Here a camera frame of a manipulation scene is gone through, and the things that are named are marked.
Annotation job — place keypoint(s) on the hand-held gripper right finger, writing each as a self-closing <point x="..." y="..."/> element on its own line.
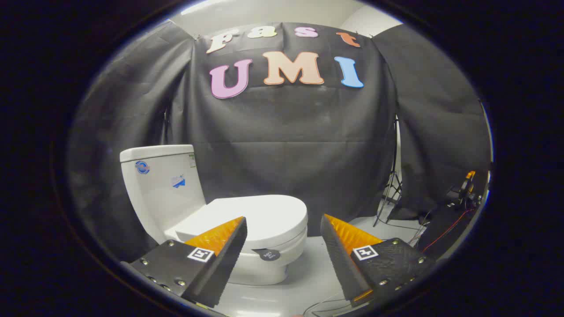
<point x="339" y="259"/>

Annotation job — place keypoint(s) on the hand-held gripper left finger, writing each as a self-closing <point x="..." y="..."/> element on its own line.
<point x="222" y="264"/>

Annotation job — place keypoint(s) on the black round lid tab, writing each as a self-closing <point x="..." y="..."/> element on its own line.
<point x="267" y="255"/>

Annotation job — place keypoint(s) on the white toilet lid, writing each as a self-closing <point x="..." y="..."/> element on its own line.
<point x="269" y="213"/>

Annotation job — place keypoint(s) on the white ceramic toilet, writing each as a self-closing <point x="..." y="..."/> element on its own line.
<point x="163" y="198"/>

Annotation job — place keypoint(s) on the white toilet tank cover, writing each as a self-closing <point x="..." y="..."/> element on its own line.
<point x="154" y="152"/>

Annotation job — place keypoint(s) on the black tripod stand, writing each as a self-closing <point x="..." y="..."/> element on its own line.
<point x="392" y="180"/>

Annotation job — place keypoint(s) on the black backdrop cloth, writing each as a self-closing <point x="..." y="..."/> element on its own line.
<point x="291" y="132"/>

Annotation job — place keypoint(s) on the orange and black device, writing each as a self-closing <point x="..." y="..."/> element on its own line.
<point x="468" y="187"/>

